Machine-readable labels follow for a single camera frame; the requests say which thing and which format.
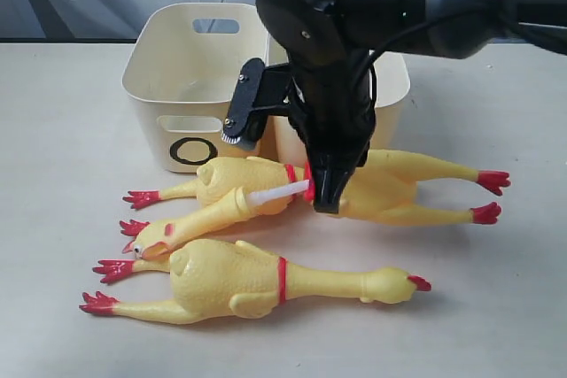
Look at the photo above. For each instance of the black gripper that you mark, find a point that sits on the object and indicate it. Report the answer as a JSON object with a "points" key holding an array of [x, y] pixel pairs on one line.
{"points": [[338, 122]]}

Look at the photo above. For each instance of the headless rubber chicken body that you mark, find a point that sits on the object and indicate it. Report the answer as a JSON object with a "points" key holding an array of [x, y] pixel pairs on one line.
{"points": [[384, 190]]}

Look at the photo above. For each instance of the rubber chicken with red collar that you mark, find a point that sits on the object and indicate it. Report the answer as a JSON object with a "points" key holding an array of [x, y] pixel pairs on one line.
{"points": [[218, 176]]}

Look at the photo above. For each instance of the chicken head with white tube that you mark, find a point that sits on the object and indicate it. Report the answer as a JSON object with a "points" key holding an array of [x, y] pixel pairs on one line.
{"points": [[154, 239]]}

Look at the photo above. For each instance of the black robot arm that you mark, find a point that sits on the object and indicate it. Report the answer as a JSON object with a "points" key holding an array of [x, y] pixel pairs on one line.
{"points": [[441, 28]]}

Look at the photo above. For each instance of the cream bin marked X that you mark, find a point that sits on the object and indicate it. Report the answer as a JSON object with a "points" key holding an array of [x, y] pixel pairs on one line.
{"points": [[281, 142]]}

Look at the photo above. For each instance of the cream bin marked O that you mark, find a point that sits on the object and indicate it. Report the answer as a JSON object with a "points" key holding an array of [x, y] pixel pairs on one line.
{"points": [[181, 75]]}

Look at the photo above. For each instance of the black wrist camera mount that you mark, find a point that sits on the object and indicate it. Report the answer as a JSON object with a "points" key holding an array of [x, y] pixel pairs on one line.
{"points": [[261, 92]]}

